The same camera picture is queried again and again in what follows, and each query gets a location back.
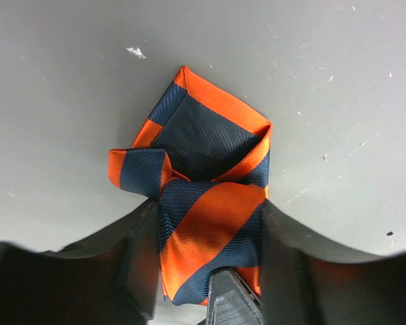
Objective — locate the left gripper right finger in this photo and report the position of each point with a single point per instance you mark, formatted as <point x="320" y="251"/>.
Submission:
<point x="307" y="278"/>

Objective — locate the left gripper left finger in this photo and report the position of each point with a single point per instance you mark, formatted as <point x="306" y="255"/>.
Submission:
<point x="109" y="277"/>

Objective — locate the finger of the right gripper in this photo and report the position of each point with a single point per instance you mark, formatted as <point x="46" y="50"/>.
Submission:
<point x="231" y="301"/>

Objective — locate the orange navy striped tie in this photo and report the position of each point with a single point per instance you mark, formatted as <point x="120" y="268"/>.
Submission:
<point x="204" y="156"/>

